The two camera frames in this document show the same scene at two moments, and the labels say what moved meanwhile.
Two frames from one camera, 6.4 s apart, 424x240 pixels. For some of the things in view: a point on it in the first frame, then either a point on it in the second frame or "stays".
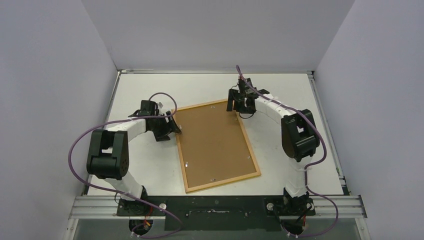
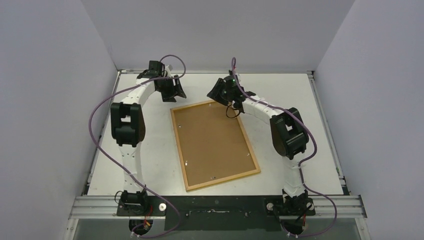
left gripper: x=169 y=127 -> x=176 y=91
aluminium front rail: x=347 y=208 stays
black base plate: x=217 y=213 stays
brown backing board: x=213 y=145 stays
